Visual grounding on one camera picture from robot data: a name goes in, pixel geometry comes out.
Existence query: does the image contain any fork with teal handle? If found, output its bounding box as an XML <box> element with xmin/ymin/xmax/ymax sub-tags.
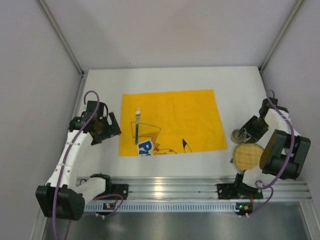
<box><xmin>135</xmin><ymin>107</ymin><xmax>141</xmax><ymax>145</ymax></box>

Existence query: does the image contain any round woven yellow plate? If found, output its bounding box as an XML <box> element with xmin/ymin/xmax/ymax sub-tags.
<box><xmin>232</xmin><ymin>143</ymin><xmax>264</xmax><ymax>172</ymax></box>

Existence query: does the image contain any yellow printed cloth placemat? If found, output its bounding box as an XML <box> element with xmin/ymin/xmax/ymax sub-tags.
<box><xmin>118</xmin><ymin>89</ymin><xmax>227</xmax><ymax>157</ymax></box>

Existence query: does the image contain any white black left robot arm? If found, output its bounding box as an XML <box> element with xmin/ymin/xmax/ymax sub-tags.
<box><xmin>35</xmin><ymin>100</ymin><xmax>121</xmax><ymax>221</ymax></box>

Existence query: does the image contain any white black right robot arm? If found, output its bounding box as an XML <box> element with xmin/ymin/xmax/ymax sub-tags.
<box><xmin>231</xmin><ymin>97</ymin><xmax>311</xmax><ymax>194</ymax></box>

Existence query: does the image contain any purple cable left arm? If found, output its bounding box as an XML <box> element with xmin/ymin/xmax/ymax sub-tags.
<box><xmin>52</xmin><ymin>90</ymin><xmax>124</xmax><ymax>240</ymax></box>

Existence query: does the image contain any aluminium frame post left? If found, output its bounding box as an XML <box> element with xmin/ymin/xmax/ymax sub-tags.
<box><xmin>37</xmin><ymin>0</ymin><xmax>86</xmax><ymax>76</ymax></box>

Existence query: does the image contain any aluminium frame post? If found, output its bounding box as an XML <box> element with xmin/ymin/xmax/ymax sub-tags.
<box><xmin>258</xmin><ymin>0</ymin><xmax>306</xmax><ymax>74</ymax></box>
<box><xmin>37</xmin><ymin>0</ymin><xmax>86</xmax><ymax>76</ymax></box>

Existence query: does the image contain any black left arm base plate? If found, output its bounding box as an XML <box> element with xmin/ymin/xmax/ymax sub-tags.
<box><xmin>106</xmin><ymin>183</ymin><xmax>129</xmax><ymax>200</ymax></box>

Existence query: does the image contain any aluminium mounting rail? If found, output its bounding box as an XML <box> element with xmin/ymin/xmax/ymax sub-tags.
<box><xmin>74</xmin><ymin>176</ymin><xmax>312</xmax><ymax>201</ymax></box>

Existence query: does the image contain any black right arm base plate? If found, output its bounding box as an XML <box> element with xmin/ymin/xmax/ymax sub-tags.
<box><xmin>217</xmin><ymin>183</ymin><xmax>264</xmax><ymax>200</ymax></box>

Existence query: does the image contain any slotted grey cable duct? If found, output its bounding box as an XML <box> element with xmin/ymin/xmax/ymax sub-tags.
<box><xmin>84</xmin><ymin>202</ymin><xmax>253</xmax><ymax>213</ymax></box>

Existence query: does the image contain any aluminium frame post right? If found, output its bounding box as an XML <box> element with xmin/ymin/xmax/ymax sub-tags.
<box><xmin>258</xmin><ymin>0</ymin><xmax>306</xmax><ymax>74</ymax></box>

